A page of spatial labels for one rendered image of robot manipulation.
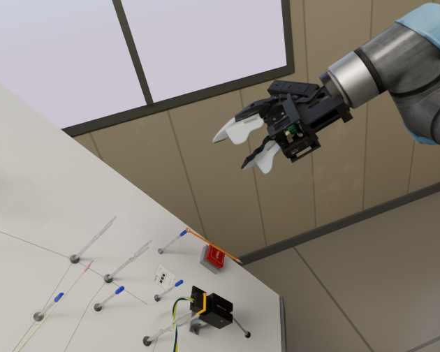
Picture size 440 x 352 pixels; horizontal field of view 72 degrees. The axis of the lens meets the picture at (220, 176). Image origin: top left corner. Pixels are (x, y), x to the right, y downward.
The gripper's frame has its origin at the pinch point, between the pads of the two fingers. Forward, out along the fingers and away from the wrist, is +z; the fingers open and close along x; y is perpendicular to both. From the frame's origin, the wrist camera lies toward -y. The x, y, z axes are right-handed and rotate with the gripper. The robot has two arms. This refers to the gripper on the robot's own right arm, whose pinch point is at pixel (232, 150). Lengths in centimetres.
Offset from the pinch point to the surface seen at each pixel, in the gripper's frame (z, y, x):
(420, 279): -10, -35, 183
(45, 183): 33.9, -2.2, -16.9
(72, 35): 53, -96, -26
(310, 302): 49, -31, 151
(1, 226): 34.2, 9.9, -20.1
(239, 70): 9, -105, 38
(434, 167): -58, -114, 203
